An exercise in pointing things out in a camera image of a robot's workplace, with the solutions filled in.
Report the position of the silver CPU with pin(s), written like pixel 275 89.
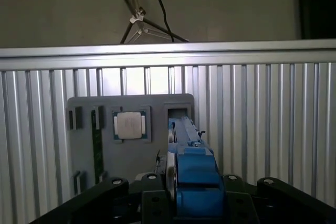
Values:
pixel 130 124

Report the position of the green RAM stick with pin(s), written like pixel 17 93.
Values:
pixel 97 150

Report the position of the grey parts rack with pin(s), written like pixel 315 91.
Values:
pixel 131 161

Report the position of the hard disk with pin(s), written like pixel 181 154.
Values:
pixel 197 176

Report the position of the aluminium table edge rail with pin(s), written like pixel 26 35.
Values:
pixel 168 51

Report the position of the thin metal tripod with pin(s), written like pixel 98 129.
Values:
pixel 135 19

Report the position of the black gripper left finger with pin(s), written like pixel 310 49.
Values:
pixel 155 205

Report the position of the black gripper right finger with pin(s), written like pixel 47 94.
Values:
pixel 288 203

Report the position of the black furniture panel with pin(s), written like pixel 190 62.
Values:
pixel 320 3

